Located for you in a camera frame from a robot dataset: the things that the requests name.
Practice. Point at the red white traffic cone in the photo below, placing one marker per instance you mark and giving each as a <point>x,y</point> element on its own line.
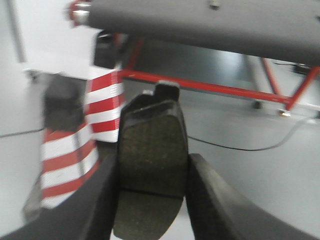
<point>104,98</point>
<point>68,153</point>

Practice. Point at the dark conveyor belt mat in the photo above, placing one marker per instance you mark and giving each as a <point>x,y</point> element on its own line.
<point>286,30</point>

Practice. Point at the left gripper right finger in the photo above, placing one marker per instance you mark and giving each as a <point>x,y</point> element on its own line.
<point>217,211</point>

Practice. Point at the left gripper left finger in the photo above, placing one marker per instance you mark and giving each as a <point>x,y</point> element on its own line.
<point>88,214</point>

